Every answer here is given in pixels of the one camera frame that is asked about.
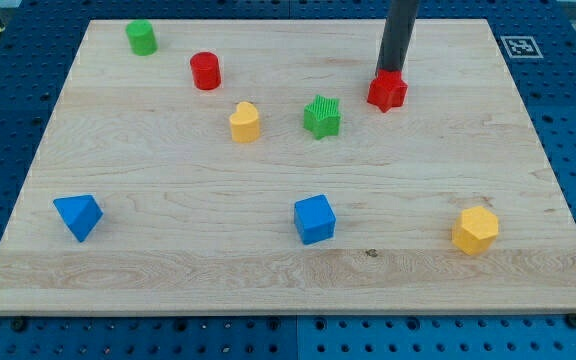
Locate yellow heart block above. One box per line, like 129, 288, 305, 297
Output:
229, 101, 260, 143

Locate blue cube block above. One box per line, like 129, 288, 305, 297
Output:
294, 194, 336, 245

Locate green star block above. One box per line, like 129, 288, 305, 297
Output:
303, 94, 341, 140

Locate light wooden board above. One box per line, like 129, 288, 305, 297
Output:
0, 19, 576, 317

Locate red star block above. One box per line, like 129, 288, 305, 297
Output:
367, 69, 408, 113

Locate red cylinder block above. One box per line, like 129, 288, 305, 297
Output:
190, 52, 221, 90

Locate yellow hexagon block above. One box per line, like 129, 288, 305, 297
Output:
451, 206, 499, 255

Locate dark grey robot pusher rod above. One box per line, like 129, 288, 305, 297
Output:
376, 0, 420, 72

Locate green cylinder block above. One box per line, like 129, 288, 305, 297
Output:
125, 19, 158, 56

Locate blue triangle block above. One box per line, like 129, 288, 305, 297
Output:
53, 194, 103, 242

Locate white fiducial marker tag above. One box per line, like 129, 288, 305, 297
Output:
500, 35, 543, 59

